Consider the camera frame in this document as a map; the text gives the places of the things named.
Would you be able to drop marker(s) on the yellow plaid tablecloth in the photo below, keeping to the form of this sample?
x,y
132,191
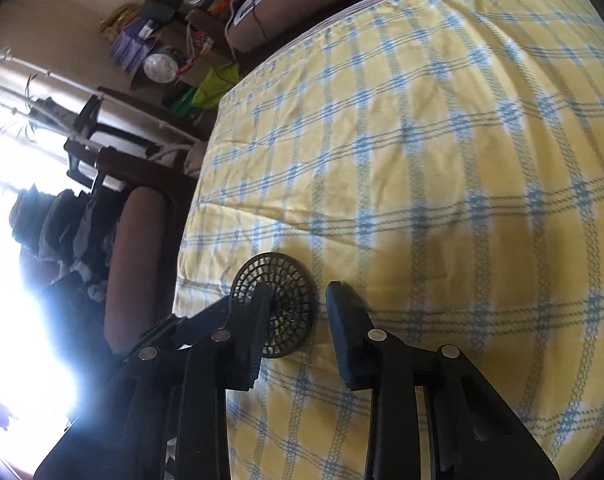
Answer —
x,y
431,160

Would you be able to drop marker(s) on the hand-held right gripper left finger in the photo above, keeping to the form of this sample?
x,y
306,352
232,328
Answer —
x,y
254,350

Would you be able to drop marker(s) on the brown wooden chair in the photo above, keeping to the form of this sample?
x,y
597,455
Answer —
x,y
142,260

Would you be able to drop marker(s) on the pile of dark clothes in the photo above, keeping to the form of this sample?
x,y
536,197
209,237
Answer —
x,y
57,230

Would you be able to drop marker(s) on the brown sofa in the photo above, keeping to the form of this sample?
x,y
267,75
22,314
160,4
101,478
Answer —
x,y
282,27

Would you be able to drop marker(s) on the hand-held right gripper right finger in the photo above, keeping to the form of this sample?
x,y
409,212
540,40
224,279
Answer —
x,y
347,345

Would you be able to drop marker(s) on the green bag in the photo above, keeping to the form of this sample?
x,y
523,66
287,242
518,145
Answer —
x,y
214,87

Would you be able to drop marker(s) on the black round strainer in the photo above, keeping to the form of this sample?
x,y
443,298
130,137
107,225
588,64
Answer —
x,y
289,305

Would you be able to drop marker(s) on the purple boxes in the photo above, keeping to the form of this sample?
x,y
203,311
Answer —
x,y
129,42

